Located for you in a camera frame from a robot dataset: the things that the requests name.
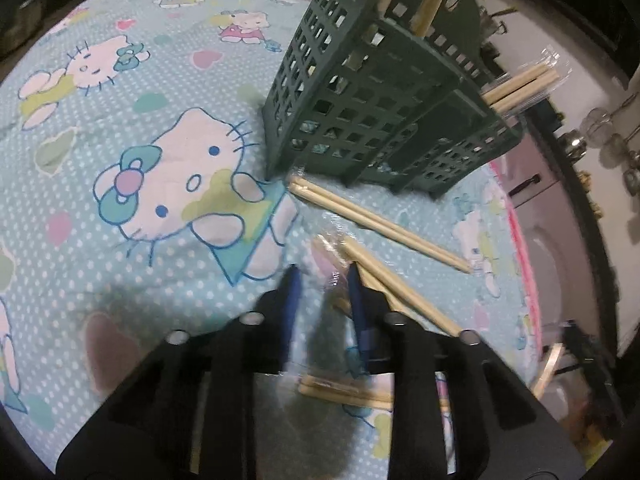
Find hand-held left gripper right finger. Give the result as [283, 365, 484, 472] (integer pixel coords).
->
[345, 262, 586, 480]

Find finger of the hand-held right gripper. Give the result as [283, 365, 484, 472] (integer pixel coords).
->
[560, 320, 621, 411]

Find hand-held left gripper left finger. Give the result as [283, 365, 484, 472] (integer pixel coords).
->
[55, 265, 306, 480]

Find pile of bamboo chopsticks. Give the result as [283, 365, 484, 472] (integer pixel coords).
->
[287, 175, 473, 408]

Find green plastic utensil basket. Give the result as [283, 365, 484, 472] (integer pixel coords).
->
[261, 0, 523, 198]

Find white base cabinets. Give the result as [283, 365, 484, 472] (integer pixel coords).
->
[492, 115, 608, 356]

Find cartoon cat printed blanket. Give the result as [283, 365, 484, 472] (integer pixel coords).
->
[0, 0, 546, 480]

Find black kitchen countertop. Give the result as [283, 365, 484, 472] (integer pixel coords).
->
[520, 100, 626, 356]

